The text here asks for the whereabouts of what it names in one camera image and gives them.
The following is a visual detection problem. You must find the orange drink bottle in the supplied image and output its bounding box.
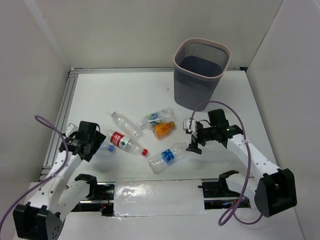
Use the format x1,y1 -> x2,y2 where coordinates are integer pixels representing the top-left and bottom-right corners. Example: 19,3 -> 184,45
152,121 -> 176,140

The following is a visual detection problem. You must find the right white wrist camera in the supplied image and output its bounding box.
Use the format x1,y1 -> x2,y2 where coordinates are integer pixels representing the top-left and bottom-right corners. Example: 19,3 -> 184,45
183,118 -> 197,137

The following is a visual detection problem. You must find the green blue label bottle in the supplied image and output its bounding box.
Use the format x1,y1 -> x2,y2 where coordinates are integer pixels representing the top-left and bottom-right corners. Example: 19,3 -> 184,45
137,107 -> 175,130

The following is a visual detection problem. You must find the crushed blue cap bottle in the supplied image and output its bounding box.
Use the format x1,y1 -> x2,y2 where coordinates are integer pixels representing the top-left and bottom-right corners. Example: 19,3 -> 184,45
96,140 -> 115,154

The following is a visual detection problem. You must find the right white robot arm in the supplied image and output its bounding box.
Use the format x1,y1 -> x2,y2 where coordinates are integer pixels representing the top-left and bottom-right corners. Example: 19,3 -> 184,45
183,109 -> 297,218

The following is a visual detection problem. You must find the blue label water bottle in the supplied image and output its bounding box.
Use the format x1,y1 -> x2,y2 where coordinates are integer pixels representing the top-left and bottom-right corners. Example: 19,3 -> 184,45
147,142 -> 189,174

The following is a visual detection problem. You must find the grey mesh waste bin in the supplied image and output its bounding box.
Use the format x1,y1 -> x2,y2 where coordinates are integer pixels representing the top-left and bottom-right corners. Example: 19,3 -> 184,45
173,38 -> 231,110

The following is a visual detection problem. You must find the red label water bottle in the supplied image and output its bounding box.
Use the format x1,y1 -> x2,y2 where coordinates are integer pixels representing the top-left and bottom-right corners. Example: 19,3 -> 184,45
106,130 -> 148,156

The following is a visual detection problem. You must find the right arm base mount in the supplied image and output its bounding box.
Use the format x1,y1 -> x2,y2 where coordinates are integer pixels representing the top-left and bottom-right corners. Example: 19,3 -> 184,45
197,180 -> 240,210

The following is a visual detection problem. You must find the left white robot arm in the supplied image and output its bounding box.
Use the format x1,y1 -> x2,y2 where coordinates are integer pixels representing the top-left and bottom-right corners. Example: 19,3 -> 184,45
13,121 -> 106,240

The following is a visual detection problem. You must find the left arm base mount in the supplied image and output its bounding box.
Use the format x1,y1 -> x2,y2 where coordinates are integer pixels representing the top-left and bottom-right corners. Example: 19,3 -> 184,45
71,182 -> 116,217

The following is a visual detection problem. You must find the shiny tape sheet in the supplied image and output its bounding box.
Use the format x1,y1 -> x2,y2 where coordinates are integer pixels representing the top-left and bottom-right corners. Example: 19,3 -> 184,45
113,179 -> 205,217

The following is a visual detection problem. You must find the clear unlabelled plastic bottle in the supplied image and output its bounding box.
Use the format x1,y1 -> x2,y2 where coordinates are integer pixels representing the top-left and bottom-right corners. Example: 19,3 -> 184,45
110,110 -> 142,139

